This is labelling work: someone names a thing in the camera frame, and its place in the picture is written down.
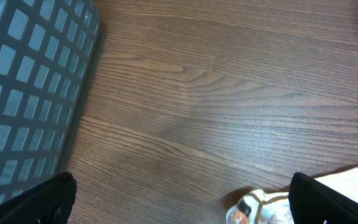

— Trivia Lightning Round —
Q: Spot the grey plastic mesh basket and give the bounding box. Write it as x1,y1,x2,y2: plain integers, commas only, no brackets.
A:
0,0,105,205

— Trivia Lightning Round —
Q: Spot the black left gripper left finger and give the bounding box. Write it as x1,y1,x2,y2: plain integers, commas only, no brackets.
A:
0,172,76,224

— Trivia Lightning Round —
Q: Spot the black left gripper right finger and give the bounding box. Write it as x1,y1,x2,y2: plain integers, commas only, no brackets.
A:
288,172,358,224

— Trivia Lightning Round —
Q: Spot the beige snack bag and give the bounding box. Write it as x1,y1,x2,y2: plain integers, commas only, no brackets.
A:
226,167,358,224

